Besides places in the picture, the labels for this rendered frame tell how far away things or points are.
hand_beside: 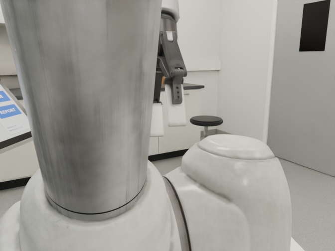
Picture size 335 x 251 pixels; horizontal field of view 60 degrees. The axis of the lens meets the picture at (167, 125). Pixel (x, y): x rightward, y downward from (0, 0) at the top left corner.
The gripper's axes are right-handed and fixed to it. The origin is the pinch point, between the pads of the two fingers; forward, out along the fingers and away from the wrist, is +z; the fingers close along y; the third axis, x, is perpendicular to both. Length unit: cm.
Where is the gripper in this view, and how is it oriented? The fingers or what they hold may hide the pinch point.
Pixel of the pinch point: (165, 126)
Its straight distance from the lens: 53.6
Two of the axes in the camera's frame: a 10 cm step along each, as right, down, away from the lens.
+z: 0.8, 9.9, -1.4
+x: -9.6, 0.3, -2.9
